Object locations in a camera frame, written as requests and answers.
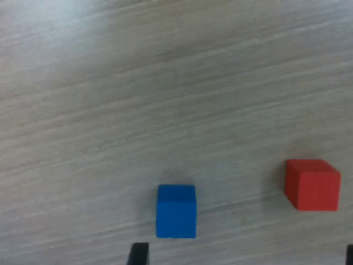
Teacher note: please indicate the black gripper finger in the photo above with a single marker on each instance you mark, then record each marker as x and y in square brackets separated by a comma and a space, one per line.
[139, 255]
[350, 255]

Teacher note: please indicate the blue wooden cube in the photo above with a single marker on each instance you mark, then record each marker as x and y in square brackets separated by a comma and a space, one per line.
[176, 218]

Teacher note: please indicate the red wooden cube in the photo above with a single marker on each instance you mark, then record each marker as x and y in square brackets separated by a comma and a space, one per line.
[314, 190]

